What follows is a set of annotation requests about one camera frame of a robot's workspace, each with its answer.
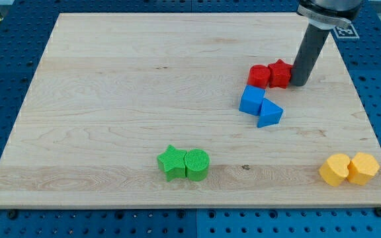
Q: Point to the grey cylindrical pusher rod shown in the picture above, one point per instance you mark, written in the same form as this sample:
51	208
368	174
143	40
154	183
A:
308	53

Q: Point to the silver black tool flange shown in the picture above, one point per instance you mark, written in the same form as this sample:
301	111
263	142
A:
327	14

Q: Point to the red star block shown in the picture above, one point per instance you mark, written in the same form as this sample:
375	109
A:
280	74

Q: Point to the red circle block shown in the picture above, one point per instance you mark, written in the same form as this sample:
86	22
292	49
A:
259	76

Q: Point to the green circle block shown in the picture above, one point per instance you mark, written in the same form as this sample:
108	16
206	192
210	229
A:
197	163

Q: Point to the green star block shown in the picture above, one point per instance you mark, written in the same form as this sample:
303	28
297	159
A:
171	162

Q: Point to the wooden board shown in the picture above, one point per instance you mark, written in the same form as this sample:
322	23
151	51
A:
113	90

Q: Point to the white fiducial marker tag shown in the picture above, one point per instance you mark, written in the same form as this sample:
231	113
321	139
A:
346	32

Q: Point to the blue triangle block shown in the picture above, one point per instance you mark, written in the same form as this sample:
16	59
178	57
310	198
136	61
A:
270	113

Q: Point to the blue cube block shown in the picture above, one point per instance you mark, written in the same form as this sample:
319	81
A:
251	100

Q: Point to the yellow heart block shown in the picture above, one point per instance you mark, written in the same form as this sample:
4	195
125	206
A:
335	169

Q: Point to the yellow hexagon block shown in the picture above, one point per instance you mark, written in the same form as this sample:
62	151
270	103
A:
362	168

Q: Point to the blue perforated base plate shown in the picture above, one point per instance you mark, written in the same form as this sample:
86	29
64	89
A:
24	33

